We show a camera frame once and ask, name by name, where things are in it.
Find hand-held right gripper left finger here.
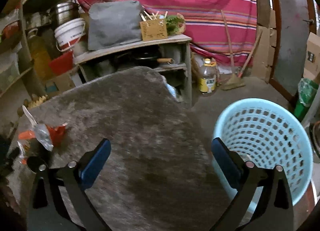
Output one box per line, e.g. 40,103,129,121
26,138,112,231

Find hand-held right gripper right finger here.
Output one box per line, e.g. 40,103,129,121
211,137,295,231

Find orange snack packet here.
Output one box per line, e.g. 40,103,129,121
17,123,67,165

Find light blue plastic basket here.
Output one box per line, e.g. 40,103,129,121
212,98,314,218

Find grey shaggy rug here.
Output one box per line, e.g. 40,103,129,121
7,66,253,231

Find straw broom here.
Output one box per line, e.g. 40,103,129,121
220,9,246,91

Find egg carton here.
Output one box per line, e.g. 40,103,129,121
27,95,48,110

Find clear oil bottle yellow label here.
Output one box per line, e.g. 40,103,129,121
197,58,218,94

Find brown cardboard box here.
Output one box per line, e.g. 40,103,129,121
44,72,76,93

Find red basin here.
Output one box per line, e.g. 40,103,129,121
48,51,74,76

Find wooden stick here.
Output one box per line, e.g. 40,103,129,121
237,30,263,78

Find large yellow oil jug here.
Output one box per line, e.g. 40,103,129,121
27,28,53,81

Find low wooden cabinet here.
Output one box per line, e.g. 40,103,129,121
73,34,193,108

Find white plastic bucket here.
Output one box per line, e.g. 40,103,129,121
54,17,87,52

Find wooden shelf unit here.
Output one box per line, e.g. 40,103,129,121
0,0,47,103

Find large cardboard box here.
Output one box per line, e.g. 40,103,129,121
302,31,320,85

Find yellow chopstick holder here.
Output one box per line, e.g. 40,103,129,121
139,19,168,42

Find grey metal door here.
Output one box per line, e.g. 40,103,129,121
268,0,318,103

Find green leafy vegetables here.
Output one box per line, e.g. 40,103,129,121
165,14,186,36

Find steel pot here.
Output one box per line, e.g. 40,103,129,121
49,2,81,28

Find bundle of chopsticks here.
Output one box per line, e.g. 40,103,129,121
140,10,169,22

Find black pan with wooden handle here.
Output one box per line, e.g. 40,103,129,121
134,56,174,66

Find cardboard pieces on door frame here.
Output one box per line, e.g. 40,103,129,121
254,0,278,82

